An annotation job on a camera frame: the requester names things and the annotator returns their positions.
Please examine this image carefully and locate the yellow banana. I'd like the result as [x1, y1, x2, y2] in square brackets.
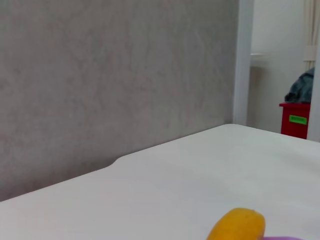
[206, 207, 266, 240]

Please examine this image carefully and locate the red box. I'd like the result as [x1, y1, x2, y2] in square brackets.
[279, 101, 311, 140]

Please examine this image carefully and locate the green label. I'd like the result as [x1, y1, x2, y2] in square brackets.
[288, 114, 308, 125]

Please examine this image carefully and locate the grey crumpled cloth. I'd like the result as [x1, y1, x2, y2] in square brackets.
[284, 66, 316, 104]

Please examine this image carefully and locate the purple wavy plastic bowl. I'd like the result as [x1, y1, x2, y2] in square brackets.
[259, 234, 320, 240]

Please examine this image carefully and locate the white vertical post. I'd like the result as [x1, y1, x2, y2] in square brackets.
[306, 0, 320, 143]
[232, 0, 255, 127]

